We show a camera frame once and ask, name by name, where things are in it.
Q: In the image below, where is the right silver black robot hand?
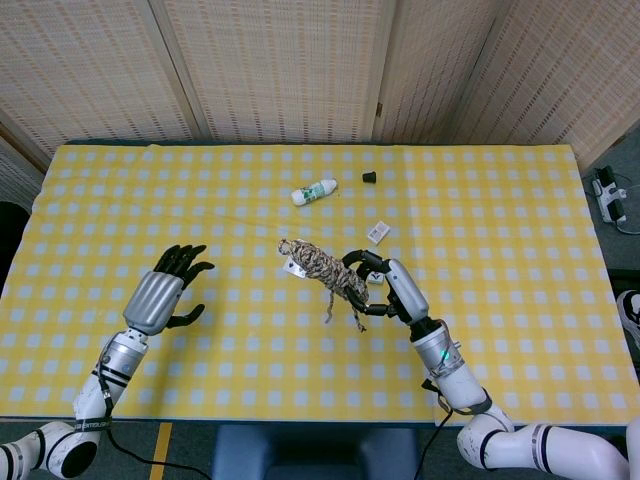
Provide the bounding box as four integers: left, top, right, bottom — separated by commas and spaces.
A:
341, 249, 431, 326

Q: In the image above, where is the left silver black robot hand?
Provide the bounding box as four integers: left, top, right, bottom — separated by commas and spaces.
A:
122, 244, 216, 336

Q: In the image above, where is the beige speckled braided rope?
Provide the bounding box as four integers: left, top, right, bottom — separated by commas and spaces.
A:
277, 238, 371, 334

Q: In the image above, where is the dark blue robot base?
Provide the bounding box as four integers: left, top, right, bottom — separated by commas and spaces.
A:
212, 424, 424, 480

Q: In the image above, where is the yellow checkered tablecloth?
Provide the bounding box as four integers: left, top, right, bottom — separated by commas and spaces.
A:
0, 142, 632, 427

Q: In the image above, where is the white mahjong tile upper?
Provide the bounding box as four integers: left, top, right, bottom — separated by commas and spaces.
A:
366, 220, 391, 246

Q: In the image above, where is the white bottle green label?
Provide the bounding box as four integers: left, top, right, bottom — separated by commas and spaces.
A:
291, 178, 339, 207

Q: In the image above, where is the yellow floor tape strip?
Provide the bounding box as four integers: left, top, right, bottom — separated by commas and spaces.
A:
148, 422, 174, 480

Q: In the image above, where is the woven folding screen panel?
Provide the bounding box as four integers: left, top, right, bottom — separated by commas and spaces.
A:
449, 0, 640, 171
372, 0, 502, 145
148, 0, 400, 145
0, 0, 209, 161
0, 122, 47, 206

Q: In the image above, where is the white black shoe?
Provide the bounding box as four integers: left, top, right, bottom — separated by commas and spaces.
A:
615, 289, 640, 349

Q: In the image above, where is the white power strip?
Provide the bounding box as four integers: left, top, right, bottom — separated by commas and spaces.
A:
592, 167, 629, 224

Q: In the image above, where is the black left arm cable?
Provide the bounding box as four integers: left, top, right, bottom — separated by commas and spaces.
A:
97, 369, 216, 480

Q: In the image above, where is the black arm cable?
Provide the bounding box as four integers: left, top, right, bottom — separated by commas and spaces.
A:
419, 378, 454, 480
97, 369, 216, 480

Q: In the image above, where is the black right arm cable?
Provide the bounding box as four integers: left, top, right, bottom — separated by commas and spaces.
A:
419, 378, 454, 480

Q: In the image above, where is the white power strip cable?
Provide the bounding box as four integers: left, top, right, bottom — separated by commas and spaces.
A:
612, 169, 640, 236

